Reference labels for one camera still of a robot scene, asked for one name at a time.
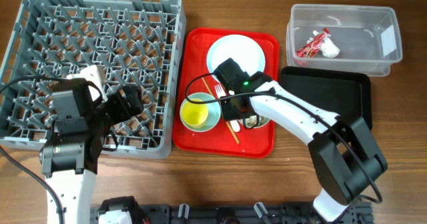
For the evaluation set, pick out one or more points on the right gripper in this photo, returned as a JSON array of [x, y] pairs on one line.
[[227, 112]]

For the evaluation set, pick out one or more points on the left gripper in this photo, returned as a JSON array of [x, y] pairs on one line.
[[124, 112]]

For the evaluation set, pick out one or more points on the green bowl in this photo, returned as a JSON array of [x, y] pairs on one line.
[[254, 121]]

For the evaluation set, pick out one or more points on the light blue bowl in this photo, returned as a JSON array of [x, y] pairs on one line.
[[213, 116]]

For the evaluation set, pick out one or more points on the yellow plastic cup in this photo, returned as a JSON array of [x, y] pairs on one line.
[[194, 115]]

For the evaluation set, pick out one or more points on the red snack wrapper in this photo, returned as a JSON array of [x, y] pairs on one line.
[[314, 45]]

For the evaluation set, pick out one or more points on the white tissue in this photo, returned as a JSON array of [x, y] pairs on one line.
[[329, 49]]

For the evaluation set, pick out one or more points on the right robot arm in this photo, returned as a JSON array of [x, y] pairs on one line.
[[346, 157]]

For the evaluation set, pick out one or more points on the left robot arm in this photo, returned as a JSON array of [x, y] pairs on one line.
[[69, 157]]

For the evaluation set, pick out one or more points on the grey dishwasher rack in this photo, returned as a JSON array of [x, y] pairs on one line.
[[135, 42]]

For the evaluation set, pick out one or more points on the white plastic fork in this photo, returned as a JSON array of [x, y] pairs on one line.
[[221, 93]]

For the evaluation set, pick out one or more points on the wooden chopstick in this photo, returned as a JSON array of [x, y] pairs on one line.
[[227, 123]]

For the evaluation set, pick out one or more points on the light blue plate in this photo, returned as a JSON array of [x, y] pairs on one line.
[[243, 50]]

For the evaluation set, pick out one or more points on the red plastic tray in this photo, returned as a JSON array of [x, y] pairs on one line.
[[254, 143]]

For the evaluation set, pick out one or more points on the black plastic tray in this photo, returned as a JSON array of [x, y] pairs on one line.
[[338, 91]]

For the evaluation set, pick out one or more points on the clear plastic bin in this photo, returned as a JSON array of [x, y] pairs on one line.
[[366, 39]]

